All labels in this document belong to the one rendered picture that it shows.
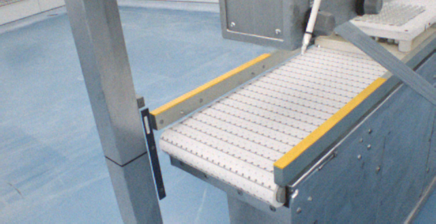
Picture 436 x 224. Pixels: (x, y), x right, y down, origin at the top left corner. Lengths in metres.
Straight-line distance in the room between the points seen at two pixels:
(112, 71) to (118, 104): 0.06
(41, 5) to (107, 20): 5.54
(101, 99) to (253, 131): 0.26
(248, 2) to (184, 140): 0.32
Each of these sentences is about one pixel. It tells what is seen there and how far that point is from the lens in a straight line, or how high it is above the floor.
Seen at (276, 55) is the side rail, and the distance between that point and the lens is 0.96.
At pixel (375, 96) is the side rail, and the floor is 0.84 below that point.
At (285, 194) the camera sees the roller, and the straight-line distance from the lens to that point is 0.61.
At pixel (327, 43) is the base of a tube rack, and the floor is 0.83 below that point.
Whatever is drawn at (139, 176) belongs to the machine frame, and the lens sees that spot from 0.77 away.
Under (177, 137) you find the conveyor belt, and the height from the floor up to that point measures 0.81.
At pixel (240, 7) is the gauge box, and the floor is 1.07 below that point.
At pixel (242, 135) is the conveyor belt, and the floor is 0.82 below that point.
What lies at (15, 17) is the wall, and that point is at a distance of 5.99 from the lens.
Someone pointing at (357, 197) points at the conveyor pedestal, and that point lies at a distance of 1.03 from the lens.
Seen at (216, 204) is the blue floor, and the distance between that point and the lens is 1.82.
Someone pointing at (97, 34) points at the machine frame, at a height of 1.02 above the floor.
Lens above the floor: 1.18
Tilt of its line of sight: 26 degrees down
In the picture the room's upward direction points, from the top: 6 degrees counter-clockwise
